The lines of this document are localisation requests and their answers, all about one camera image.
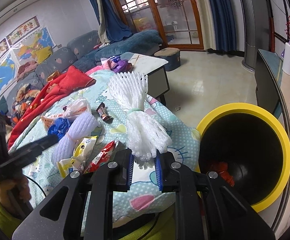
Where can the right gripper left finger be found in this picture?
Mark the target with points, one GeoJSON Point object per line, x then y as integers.
{"type": "Point", "coordinates": [114, 176]}

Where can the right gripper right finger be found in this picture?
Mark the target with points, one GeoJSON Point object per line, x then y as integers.
{"type": "Point", "coordinates": [173, 176]}

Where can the red snack wrapper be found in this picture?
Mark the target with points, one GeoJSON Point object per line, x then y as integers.
{"type": "Point", "coordinates": [102, 157]}

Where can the yellow white snack bag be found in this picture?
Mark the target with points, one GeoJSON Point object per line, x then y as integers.
{"type": "Point", "coordinates": [77, 160]}

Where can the large white foam net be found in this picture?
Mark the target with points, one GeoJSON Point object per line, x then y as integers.
{"type": "Point", "coordinates": [145, 135]}

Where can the small white foam net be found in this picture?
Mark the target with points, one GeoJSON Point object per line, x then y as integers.
{"type": "Point", "coordinates": [82, 126]}

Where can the blue plastic wrapper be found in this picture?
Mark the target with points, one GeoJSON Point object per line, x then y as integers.
{"type": "Point", "coordinates": [59, 127]}

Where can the dark chocolate bar wrapper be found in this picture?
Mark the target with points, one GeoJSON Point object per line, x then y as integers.
{"type": "Point", "coordinates": [101, 110]}

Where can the clear white plastic bag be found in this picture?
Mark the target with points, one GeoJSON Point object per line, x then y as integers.
{"type": "Point", "coordinates": [70, 112]}

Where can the green sleeve forearm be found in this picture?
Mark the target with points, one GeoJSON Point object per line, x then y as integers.
{"type": "Point", "coordinates": [8, 223]}

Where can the yellow rimmed black trash bin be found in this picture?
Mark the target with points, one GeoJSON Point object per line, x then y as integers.
{"type": "Point", "coordinates": [252, 145]}

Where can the left hand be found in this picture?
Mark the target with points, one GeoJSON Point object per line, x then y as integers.
{"type": "Point", "coordinates": [8, 185]}

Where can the Hello Kitty patterned blanket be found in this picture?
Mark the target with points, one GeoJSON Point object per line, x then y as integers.
{"type": "Point", "coordinates": [144, 195]}

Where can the world map poster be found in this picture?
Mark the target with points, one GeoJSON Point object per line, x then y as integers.
{"type": "Point", "coordinates": [9, 66]}

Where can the white coffee table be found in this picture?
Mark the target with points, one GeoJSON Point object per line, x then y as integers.
{"type": "Point", "coordinates": [154, 67]}

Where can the red blanket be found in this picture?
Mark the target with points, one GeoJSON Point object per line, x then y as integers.
{"type": "Point", "coordinates": [68, 82]}

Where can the purple cloth pile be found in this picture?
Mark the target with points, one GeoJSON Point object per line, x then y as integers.
{"type": "Point", "coordinates": [118, 65]}

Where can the china map poster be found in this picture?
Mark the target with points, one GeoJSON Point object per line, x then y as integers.
{"type": "Point", "coordinates": [37, 47]}

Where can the blue round ottoman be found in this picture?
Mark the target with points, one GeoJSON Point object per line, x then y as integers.
{"type": "Point", "coordinates": [172, 55]}

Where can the grey blue sofa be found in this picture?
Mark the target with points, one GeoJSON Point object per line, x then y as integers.
{"type": "Point", "coordinates": [80, 52]}

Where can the framed calligraphy banner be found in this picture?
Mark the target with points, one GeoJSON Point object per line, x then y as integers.
{"type": "Point", "coordinates": [23, 30]}

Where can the blue curtain left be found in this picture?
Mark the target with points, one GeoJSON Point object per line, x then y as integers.
{"type": "Point", "coordinates": [111, 28]}

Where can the blue curtain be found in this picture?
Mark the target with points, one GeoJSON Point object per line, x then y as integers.
{"type": "Point", "coordinates": [111, 28]}
{"type": "Point", "coordinates": [224, 25]}

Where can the blue curtain right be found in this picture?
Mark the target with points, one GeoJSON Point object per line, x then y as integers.
{"type": "Point", "coordinates": [224, 25]}

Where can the white ribbed vase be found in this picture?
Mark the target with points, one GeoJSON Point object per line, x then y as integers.
{"type": "Point", "coordinates": [286, 62]}

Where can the wooden glass sliding door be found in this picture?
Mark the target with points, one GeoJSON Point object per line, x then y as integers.
{"type": "Point", "coordinates": [177, 21]}

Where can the grey tower air conditioner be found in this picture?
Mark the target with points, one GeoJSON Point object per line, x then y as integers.
{"type": "Point", "coordinates": [256, 15]}

